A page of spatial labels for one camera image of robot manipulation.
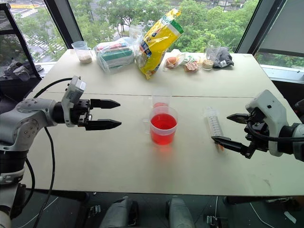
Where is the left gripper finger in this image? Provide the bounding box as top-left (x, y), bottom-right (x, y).
top-left (85, 119), bottom-right (123, 131)
top-left (90, 98), bottom-right (121, 110)

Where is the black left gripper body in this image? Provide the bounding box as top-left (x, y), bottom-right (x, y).
top-left (71, 99), bottom-right (93, 131)

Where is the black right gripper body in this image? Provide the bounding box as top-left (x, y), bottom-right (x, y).
top-left (244, 107), bottom-right (271, 152)

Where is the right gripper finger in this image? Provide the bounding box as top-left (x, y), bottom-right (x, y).
top-left (211, 135), bottom-right (257, 159)
top-left (226, 113), bottom-right (250, 124)

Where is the clear plastic syringe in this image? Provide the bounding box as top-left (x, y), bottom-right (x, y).
top-left (202, 106), bottom-right (226, 152)

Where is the measuring cup with grains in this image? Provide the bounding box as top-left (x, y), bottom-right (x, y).
top-left (71, 40), bottom-right (94, 65)

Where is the small clear plastic cup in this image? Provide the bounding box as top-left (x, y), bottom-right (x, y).
top-left (148, 89), bottom-right (172, 110)

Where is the beaker with red liquid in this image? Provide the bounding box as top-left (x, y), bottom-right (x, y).
top-left (142, 105), bottom-right (179, 146)

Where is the plastic bag of green sponges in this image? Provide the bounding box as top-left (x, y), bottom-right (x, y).
top-left (93, 37), bottom-right (136, 74)

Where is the dark grey cloth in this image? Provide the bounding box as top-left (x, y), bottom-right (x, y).
top-left (212, 47), bottom-right (235, 69)

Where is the wrapped toy food packet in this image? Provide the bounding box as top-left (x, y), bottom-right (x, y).
top-left (182, 53), bottom-right (203, 74)

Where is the grey device beside table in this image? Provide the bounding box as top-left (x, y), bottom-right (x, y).
top-left (4, 59), bottom-right (32, 82)

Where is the yellow snack bag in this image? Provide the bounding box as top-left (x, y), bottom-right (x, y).
top-left (132, 8), bottom-right (185, 80)

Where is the small clear plastic bag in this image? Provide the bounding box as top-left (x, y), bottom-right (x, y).
top-left (129, 24), bottom-right (146, 40)

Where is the black caster wheel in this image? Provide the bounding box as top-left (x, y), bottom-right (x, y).
top-left (88, 204), bottom-right (102, 219)
top-left (206, 214), bottom-right (222, 228)

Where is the wrapped toy egg and bread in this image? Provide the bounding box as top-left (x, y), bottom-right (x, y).
top-left (163, 53), bottom-right (186, 70)

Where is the dark rounded grey shape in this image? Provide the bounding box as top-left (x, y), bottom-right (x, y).
top-left (99, 196), bottom-right (140, 228)
top-left (165, 196), bottom-right (196, 228)

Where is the grey roller blind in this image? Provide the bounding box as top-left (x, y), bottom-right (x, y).
top-left (258, 0), bottom-right (304, 52)

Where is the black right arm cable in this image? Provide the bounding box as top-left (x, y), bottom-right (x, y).
top-left (244, 122), bottom-right (304, 144)

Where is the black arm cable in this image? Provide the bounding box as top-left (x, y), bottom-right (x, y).
top-left (33, 77), bottom-right (73, 228)
top-left (244, 122), bottom-right (304, 144)

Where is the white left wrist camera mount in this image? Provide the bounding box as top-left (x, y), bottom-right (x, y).
top-left (61, 75), bottom-right (86, 128)

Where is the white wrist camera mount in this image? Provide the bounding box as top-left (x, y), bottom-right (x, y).
top-left (245, 89), bottom-right (290, 157)
top-left (61, 75), bottom-right (86, 128)

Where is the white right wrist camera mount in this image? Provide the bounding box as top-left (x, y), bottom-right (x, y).
top-left (245, 89), bottom-right (290, 157)

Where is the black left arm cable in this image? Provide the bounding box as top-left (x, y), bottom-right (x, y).
top-left (33, 77), bottom-right (73, 228)

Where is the black robot body cable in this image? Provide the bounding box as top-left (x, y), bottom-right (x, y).
top-left (24, 157), bottom-right (37, 206)

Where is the dark window frame post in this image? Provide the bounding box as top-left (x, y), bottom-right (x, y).
top-left (43, 0), bottom-right (84, 51)
top-left (236, 0), bottom-right (304, 58)

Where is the black metal frame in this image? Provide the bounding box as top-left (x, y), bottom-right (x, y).
top-left (0, 3), bottom-right (44, 80)

